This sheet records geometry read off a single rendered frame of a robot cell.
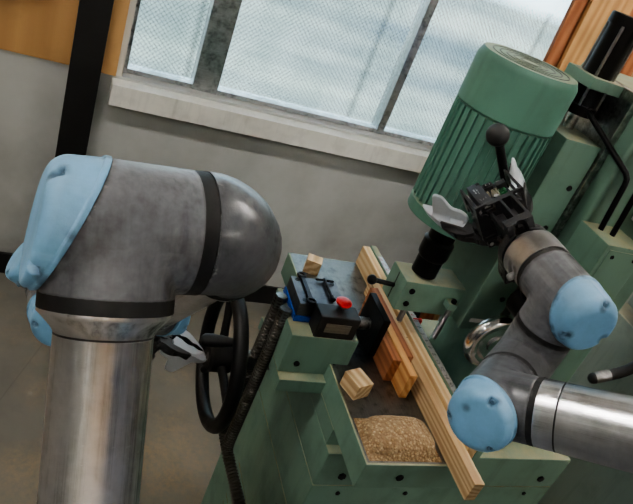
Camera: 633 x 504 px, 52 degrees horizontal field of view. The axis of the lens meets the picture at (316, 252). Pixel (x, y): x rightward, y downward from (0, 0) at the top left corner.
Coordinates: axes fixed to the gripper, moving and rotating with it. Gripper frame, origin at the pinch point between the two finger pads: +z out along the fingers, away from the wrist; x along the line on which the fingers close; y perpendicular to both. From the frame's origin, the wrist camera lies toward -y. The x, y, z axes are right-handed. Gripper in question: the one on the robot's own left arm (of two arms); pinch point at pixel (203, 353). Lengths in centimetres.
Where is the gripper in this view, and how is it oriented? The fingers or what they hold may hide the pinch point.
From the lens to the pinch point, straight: 118.7
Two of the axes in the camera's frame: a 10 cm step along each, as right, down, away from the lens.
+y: -7.4, 6.3, 2.2
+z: 6.2, 5.3, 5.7
